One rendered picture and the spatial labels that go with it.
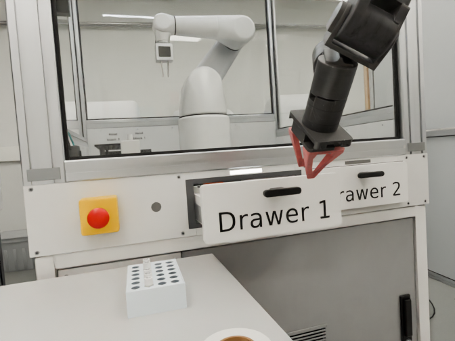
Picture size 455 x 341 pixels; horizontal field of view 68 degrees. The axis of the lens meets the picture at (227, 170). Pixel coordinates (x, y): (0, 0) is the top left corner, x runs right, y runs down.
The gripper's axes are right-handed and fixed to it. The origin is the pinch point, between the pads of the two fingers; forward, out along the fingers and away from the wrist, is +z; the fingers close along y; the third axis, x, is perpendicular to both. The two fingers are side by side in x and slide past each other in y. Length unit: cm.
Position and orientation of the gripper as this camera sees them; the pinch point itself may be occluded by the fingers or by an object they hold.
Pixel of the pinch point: (307, 168)
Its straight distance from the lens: 61.9
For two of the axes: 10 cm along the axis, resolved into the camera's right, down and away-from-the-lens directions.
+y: -2.7, -6.1, 7.5
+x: -9.6, 1.0, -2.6
